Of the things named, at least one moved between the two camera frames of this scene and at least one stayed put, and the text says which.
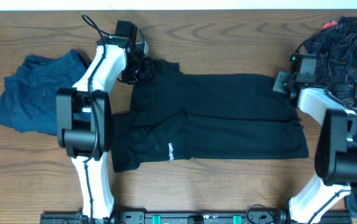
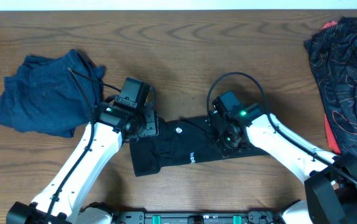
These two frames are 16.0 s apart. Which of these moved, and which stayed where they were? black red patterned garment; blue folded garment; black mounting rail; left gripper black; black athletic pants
Moved: left gripper black; black athletic pants
Stayed: black mounting rail; black red patterned garment; blue folded garment
